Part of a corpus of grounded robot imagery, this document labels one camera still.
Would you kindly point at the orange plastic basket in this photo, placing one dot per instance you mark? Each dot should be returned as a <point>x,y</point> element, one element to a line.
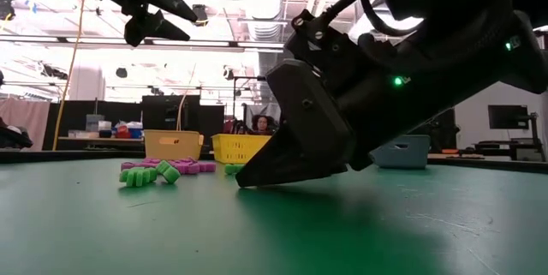
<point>173,146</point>

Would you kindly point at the black computer monitor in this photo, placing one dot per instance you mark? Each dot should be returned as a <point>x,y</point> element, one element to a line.
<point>507,116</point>

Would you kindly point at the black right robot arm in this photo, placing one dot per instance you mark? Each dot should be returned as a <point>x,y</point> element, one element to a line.
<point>449,9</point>

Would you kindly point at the silver ventilation duct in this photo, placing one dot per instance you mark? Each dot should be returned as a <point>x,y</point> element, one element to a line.
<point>263,9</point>

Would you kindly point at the yellow plastic basket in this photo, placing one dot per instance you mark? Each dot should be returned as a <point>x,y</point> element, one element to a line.
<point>237,148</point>

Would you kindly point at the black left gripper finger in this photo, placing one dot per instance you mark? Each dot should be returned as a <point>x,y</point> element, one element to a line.
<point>169,1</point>
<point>150,26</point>

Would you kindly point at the person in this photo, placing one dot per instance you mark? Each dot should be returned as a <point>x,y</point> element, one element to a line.
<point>262,124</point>

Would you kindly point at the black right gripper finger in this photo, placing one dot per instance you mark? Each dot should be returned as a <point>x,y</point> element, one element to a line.
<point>291,159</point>

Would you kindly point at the green small pieces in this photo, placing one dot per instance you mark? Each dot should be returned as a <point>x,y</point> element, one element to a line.
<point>170,174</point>

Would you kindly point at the black monitor stand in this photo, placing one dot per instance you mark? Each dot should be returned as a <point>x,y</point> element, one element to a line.
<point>534,133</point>

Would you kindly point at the black partition wall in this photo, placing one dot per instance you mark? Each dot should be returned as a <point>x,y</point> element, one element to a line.
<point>77,116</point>

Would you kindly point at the grey storage box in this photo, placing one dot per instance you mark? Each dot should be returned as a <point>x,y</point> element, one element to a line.
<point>94,121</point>

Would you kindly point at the pink curtain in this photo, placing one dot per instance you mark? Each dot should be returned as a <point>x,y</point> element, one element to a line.
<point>30,112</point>

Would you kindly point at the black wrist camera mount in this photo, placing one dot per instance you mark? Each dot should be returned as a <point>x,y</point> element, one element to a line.
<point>317,46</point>

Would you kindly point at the blue plastic basket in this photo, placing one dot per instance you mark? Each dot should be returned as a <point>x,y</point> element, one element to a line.
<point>406,155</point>

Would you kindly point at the red container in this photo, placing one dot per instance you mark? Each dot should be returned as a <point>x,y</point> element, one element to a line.
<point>123,130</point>

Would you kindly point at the black desk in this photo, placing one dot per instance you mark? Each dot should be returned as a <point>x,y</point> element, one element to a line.
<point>496,144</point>

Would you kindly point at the green table mat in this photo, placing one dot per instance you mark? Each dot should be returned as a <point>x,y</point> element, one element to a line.
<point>128,232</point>

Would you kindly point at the blue container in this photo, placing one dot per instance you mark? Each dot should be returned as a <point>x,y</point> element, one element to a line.
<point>135,132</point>

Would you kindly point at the black ceiling spotlight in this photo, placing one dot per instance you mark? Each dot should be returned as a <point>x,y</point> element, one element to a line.
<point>122,72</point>
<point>228,73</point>

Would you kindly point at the black overhead camera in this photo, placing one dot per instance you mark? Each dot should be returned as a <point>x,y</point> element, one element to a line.
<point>202,11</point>

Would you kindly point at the wooden side table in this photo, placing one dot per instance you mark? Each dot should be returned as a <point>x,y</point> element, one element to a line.
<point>85,139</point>

